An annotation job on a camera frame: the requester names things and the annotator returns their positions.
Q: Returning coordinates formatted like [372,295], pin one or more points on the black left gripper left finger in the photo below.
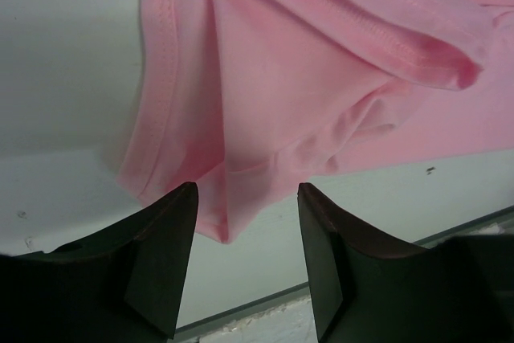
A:
[123,283]

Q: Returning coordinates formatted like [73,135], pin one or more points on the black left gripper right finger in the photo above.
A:
[460,290]

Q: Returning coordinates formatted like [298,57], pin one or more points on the pink t shirt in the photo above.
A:
[249,98]

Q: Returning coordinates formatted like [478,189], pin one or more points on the white foam board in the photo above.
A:
[289,319]

